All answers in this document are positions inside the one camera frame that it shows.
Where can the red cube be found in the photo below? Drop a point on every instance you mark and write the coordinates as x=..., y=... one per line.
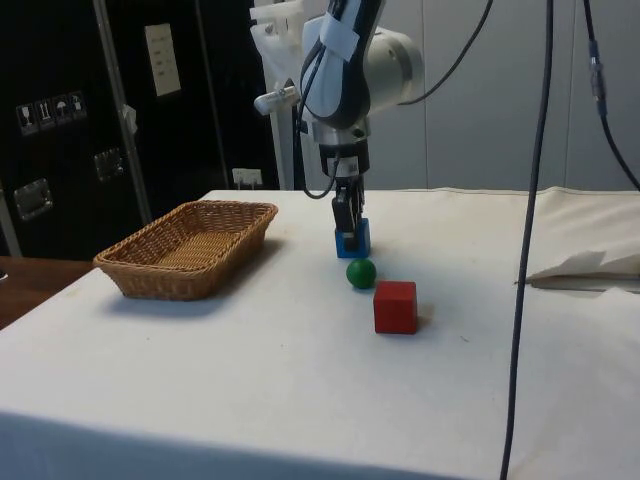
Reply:
x=395, y=309

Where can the black cabinet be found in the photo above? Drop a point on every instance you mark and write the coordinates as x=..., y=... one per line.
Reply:
x=65, y=150

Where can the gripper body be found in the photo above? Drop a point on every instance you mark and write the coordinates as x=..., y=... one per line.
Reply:
x=350, y=159

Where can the wicker basket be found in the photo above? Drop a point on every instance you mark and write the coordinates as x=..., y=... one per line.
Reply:
x=190, y=250

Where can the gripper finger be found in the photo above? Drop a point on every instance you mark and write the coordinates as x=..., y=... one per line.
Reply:
x=342, y=215
x=359, y=210

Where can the green ball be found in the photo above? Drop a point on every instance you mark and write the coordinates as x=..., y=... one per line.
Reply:
x=361, y=273

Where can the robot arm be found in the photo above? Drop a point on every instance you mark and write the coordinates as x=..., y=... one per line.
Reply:
x=390, y=65

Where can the blue cube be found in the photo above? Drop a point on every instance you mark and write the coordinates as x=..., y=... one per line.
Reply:
x=366, y=239

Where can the white stand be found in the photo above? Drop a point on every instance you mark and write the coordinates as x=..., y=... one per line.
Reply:
x=272, y=50

